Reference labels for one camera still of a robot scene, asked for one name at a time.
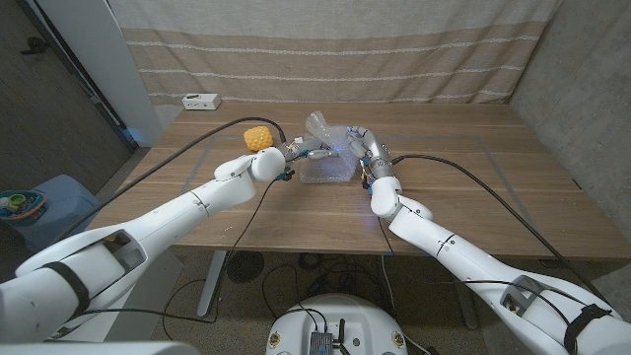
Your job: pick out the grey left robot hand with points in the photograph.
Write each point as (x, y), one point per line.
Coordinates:
(320, 155)

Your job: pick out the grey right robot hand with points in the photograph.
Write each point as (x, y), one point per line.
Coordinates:
(374, 148)

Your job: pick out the clear bubble wrap sheet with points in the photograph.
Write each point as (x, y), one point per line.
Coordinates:
(328, 170)

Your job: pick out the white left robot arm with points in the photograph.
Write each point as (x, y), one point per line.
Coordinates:
(162, 222)

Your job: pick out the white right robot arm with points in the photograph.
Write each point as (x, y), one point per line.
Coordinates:
(468, 261)

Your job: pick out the yellow dimpled ball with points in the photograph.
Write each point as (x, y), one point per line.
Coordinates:
(258, 139)

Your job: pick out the beige striped cloth mat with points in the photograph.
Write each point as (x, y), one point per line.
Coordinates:
(320, 64)

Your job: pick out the white power strip box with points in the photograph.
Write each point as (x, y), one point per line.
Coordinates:
(201, 101)

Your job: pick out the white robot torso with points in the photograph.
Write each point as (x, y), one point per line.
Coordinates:
(365, 320)

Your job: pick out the black antenna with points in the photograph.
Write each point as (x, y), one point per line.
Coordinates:
(341, 333)

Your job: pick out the grey finned module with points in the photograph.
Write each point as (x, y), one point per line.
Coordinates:
(318, 344)

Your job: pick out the white partition panel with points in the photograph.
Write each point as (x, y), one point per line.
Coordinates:
(98, 59)

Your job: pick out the black door strip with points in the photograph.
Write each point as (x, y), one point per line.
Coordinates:
(79, 66)

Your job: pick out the blue plastic bin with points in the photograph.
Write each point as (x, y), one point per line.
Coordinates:
(64, 207)

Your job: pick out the blue orange bowl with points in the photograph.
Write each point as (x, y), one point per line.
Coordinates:
(29, 209)

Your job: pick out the green tape roll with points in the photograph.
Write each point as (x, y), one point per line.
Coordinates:
(16, 200)

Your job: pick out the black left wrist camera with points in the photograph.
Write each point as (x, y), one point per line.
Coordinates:
(286, 174)

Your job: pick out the black wall hook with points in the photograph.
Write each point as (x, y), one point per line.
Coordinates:
(33, 45)

